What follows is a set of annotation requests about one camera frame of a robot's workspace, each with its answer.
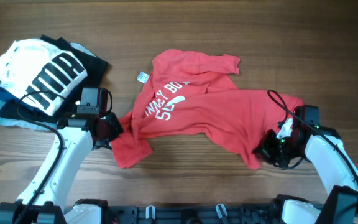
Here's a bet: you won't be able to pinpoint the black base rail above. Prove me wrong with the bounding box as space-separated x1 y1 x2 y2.
70 198 323 224

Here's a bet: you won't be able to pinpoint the red printed t-shirt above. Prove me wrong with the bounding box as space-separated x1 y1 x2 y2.
111 49 288 170

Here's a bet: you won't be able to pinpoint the dark blue folded garment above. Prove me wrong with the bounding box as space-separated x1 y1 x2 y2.
0 84 80 110

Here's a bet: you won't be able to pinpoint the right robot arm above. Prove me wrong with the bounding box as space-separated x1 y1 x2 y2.
253 105 358 223

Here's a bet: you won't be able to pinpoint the light blue folded garment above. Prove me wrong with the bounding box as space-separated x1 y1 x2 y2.
0 38 108 131

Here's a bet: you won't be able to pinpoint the left black cable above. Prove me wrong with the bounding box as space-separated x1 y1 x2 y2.
12 90 113 224

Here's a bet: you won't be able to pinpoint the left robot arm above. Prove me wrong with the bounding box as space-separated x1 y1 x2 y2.
0 87 123 223

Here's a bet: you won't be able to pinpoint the white folded shirt black letters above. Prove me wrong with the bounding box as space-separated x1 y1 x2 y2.
0 39 87 116

